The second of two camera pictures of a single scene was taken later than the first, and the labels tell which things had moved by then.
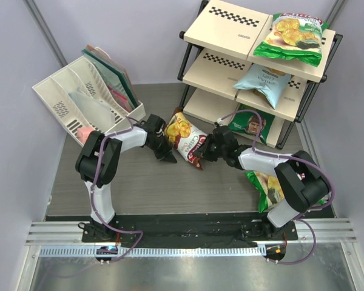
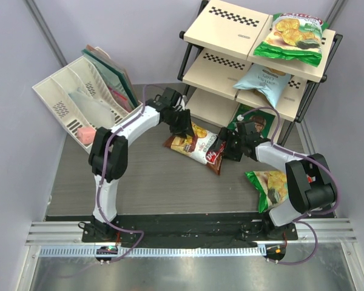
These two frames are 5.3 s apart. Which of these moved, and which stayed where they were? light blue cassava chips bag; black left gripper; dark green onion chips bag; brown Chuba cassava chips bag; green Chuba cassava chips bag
Moved: brown Chuba cassava chips bag; black left gripper
Stayed: light blue cassava chips bag; dark green onion chips bag; green Chuba cassava chips bag
